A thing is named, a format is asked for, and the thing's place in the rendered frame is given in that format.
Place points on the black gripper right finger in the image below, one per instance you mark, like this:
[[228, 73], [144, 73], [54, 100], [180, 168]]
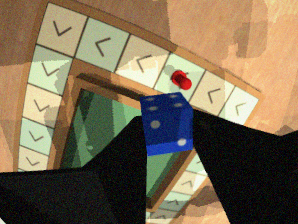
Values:
[[253, 172]]

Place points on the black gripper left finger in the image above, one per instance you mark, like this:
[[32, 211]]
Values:
[[110, 189]]

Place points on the blue die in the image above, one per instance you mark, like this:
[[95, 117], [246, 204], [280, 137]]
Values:
[[168, 123]]

